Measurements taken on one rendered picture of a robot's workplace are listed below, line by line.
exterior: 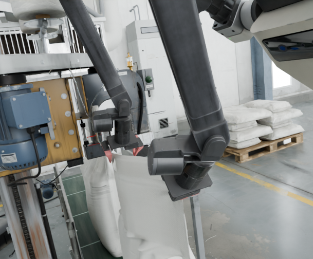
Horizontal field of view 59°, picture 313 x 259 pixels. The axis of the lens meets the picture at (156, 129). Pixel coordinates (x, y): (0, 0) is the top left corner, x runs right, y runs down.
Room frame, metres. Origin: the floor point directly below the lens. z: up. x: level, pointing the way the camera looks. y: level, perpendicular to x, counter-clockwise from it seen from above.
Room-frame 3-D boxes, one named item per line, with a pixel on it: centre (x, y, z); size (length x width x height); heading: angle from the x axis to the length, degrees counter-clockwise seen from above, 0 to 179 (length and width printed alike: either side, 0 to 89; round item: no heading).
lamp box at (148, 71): (1.21, 0.02, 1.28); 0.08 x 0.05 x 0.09; 22
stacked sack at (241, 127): (3.85, -1.09, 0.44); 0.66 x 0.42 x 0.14; 16
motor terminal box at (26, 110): (0.79, 0.36, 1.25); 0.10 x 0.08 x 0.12; 137
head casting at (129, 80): (1.25, 0.19, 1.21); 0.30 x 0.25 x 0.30; 22
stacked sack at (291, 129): (3.91, -1.77, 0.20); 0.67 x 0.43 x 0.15; 112
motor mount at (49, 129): (0.96, 0.38, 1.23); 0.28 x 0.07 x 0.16; 22
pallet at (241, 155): (3.98, -1.40, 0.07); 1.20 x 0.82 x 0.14; 114
